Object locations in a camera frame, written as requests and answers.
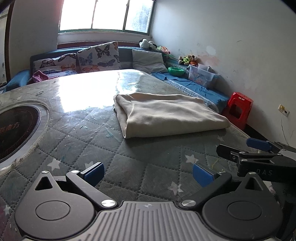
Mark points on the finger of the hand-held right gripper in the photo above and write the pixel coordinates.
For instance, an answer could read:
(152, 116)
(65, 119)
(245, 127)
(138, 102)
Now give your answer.
(257, 144)
(229, 151)

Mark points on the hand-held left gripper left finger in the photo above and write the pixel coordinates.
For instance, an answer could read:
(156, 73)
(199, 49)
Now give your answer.
(93, 173)

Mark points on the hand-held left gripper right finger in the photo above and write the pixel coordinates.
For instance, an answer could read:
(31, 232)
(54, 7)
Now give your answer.
(203, 175)

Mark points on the cream garment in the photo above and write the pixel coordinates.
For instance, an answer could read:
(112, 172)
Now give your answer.
(166, 115)

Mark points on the red plastic stool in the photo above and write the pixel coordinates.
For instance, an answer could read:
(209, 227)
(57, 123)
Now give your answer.
(238, 109)

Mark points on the blue patterned sofa cover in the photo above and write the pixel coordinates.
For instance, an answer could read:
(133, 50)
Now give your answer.
(196, 90)

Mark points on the large clear plastic storage box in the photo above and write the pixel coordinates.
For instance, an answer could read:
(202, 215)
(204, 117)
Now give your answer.
(201, 78)

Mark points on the small clear plastic box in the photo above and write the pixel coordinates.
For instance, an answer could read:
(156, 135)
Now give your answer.
(204, 67)

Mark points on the round black induction cooker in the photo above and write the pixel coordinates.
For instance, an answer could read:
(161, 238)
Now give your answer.
(13, 129)

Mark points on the green bowl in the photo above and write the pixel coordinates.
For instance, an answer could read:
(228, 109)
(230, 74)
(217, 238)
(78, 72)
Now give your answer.
(176, 71)

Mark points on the brown plush bear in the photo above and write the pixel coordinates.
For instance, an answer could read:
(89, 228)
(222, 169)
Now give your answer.
(192, 60)

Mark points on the green plush toy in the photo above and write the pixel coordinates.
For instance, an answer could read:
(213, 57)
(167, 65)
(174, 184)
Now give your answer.
(184, 60)

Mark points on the pink cloth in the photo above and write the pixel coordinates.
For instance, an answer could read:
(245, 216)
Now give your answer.
(38, 77)

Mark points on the long butterfly print pillow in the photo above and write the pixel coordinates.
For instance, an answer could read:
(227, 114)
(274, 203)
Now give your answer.
(55, 64)

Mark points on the square butterfly print pillow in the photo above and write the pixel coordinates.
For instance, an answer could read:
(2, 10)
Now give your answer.
(99, 56)

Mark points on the pink plush toy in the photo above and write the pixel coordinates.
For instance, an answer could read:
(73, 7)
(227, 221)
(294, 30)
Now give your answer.
(164, 50)

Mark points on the grey pillow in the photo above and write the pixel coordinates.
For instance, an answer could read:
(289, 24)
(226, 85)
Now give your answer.
(148, 60)

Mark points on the blue sofa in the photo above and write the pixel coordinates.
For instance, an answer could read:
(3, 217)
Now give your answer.
(126, 54)

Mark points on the panda plush toy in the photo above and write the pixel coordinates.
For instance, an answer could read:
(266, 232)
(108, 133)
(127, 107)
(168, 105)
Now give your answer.
(146, 44)

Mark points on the window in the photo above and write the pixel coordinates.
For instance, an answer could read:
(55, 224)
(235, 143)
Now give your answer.
(104, 14)

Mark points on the white wall socket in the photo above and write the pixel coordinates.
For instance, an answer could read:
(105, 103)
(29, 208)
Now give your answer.
(284, 110)

